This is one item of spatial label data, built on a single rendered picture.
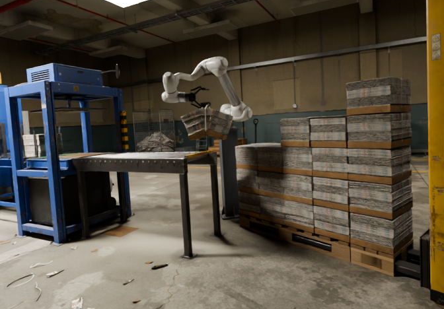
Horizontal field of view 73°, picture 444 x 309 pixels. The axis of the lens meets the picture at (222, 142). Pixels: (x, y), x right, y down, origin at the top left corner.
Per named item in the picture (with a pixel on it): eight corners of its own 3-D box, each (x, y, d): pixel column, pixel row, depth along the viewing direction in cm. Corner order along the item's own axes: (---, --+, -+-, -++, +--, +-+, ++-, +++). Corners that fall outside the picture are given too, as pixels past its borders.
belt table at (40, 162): (118, 160, 349) (117, 152, 348) (67, 169, 291) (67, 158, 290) (78, 160, 381) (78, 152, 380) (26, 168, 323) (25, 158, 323)
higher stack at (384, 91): (372, 246, 240) (368, 85, 232) (415, 257, 217) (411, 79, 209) (349, 262, 215) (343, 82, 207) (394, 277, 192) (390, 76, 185)
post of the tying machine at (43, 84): (67, 241, 290) (53, 80, 280) (59, 244, 282) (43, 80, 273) (61, 240, 294) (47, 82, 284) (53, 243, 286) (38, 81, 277)
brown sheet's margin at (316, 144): (335, 142, 257) (335, 137, 256) (369, 142, 235) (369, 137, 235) (310, 146, 232) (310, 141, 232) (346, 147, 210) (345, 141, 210)
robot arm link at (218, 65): (240, 115, 338) (256, 114, 325) (234, 125, 329) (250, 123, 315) (210, 55, 298) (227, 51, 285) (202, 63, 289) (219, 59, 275)
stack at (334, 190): (263, 217, 328) (260, 142, 323) (373, 246, 239) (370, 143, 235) (238, 226, 303) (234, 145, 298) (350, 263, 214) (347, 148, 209)
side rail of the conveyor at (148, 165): (187, 172, 238) (187, 158, 237) (184, 173, 233) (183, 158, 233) (76, 169, 300) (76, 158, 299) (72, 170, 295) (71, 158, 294)
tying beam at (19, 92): (122, 96, 357) (121, 88, 357) (45, 90, 274) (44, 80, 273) (84, 102, 389) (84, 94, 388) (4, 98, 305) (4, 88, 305)
